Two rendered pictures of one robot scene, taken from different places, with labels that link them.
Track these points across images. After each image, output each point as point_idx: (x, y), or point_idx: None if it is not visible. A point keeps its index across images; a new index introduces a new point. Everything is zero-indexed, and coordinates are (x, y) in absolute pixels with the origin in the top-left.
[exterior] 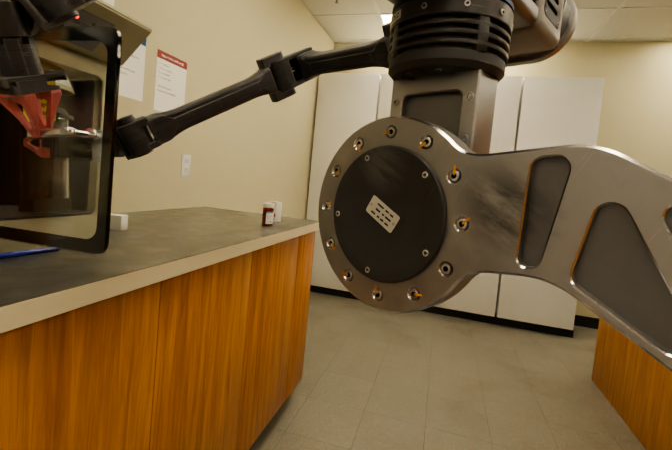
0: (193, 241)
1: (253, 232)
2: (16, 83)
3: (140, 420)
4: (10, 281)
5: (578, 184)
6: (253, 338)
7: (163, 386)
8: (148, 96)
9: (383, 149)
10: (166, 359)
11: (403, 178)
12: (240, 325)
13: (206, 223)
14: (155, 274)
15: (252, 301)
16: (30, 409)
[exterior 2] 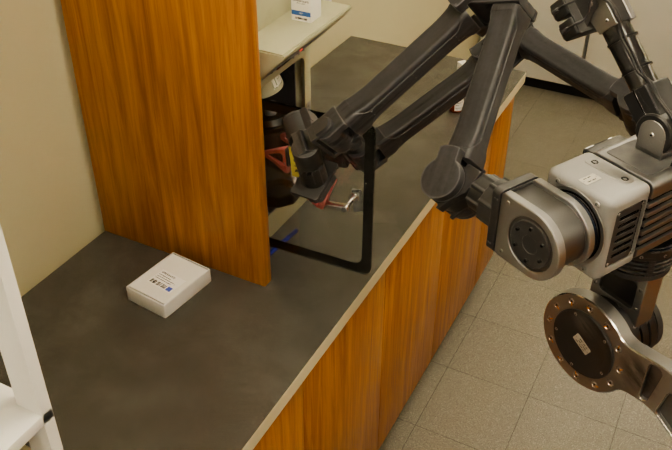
0: (394, 187)
1: (446, 144)
2: (321, 196)
3: (377, 351)
4: (310, 293)
5: (663, 382)
6: (447, 249)
7: (388, 324)
8: None
9: (585, 316)
10: (389, 305)
11: (594, 335)
12: (437, 246)
13: (383, 119)
14: (388, 260)
15: (447, 218)
16: (335, 367)
